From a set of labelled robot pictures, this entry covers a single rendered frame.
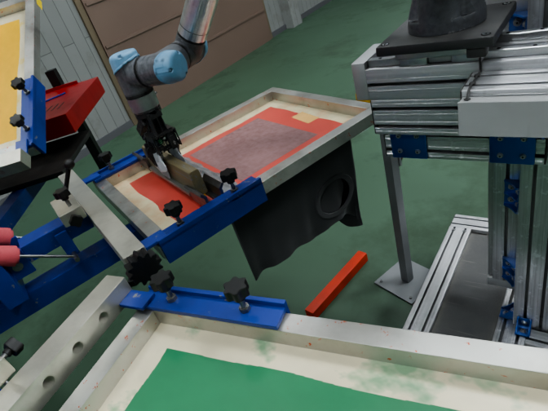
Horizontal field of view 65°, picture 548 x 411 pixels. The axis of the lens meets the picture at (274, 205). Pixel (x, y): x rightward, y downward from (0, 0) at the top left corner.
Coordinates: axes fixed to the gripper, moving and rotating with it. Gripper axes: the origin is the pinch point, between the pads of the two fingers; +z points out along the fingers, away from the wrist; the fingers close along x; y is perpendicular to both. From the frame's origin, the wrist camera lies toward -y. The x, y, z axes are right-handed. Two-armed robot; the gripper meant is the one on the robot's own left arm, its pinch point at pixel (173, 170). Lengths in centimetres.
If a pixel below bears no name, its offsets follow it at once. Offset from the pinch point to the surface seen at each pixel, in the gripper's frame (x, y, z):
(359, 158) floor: 152, -89, 101
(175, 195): -3.4, 3.8, 5.5
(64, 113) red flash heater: -9, -86, -9
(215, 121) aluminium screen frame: 29.4, -25.4, 2.5
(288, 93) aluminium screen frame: 57, -15, 2
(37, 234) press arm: -39.3, 0.6, -3.1
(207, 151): 17.2, -12.7, 5.6
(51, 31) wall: 54, -393, -23
